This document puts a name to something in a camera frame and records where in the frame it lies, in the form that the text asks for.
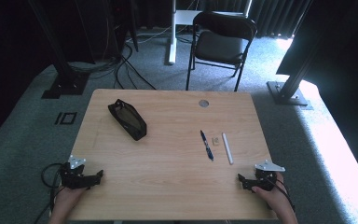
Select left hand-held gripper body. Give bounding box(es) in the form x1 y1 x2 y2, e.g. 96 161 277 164
59 154 90 190

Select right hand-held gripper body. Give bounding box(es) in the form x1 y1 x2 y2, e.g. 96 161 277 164
254 160 286 191

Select white pen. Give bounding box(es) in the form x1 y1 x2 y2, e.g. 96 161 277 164
221 132 235 166

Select blue pen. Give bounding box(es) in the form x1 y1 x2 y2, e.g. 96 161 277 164
199 129 215 162

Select black mesh pencil case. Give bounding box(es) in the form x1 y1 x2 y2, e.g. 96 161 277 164
107 98 148 142

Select person's right hand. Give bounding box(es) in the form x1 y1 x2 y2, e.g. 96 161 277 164
251 172 290 210

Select person's left hand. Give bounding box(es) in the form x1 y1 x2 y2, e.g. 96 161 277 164
53 186 87 216

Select black metal stand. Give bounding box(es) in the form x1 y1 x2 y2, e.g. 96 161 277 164
27 0 90 100
266 18 334 107

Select black folding chair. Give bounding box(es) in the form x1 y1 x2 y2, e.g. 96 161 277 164
185 10 258 92

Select dark curtain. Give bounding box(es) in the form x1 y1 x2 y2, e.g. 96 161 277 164
247 0 312 39

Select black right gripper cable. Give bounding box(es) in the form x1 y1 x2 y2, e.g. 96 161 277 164
269 176 296 213

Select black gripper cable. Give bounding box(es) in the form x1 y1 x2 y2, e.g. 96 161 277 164
269 176 296 213
36 162 65 224

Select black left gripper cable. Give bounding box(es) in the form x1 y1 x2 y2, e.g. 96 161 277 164
36 162 65 224

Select black floor cable bundle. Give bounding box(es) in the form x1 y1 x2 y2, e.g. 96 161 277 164
67 41 158 91

